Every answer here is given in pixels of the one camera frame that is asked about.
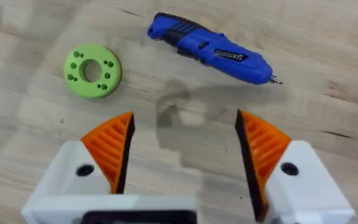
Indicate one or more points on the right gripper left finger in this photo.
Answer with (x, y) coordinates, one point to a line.
(104, 155)

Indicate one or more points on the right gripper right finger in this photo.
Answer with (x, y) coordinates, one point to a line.
(278, 174)

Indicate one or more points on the blue electric screwdriver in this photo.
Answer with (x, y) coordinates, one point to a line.
(210, 46)

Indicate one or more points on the green disc with holes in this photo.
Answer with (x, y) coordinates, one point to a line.
(92, 71)

